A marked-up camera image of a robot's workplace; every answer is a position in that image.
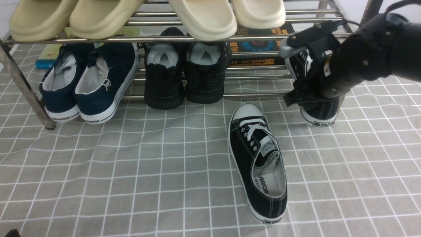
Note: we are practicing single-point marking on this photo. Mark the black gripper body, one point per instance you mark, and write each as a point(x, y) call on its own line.
point(316, 40)

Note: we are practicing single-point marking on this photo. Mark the black canvas sneaker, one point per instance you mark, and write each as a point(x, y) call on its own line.
point(321, 114)
point(257, 156)

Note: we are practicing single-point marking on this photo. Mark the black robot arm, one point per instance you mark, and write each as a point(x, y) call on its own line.
point(388, 44)

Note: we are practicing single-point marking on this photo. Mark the metal shoe rack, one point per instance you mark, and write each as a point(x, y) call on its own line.
point(327, 10)

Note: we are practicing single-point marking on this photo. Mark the black printed book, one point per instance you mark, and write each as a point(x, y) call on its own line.
point(258, 52)

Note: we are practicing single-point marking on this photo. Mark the right cream slipper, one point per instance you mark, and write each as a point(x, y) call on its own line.
point(259, 14)

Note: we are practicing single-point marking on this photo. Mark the cream slipper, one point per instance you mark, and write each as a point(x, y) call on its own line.
point(259, 14)
point(206, 20)

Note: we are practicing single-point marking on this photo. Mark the right black knit sneaker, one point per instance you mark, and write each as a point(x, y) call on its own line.
point(205, 70)

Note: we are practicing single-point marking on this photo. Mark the black knit sneaker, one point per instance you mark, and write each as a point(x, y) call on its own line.
point(164, 63)
point(205, 70)

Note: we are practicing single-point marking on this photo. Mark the left black knit sneaker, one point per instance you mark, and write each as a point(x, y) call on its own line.
point(164, 63)

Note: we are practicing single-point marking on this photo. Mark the right navy Warrior sneaker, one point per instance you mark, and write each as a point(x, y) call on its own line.
point(110, 69)

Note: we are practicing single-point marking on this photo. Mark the navy warrior sneaker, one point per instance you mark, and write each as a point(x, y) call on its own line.
point(110, 69)
point(58, 84)

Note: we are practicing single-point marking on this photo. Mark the beige slipper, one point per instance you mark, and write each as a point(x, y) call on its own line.
point(39, 20)
point(101, 19)

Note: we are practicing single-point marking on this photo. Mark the left navy Warrior sneaker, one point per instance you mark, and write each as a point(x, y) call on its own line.
point(58, 84)

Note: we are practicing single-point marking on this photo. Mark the far left beige slipper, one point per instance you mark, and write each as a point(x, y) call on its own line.
point(39, 20)

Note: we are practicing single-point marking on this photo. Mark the dark object at corner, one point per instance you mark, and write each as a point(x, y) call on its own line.
point(13, 233)

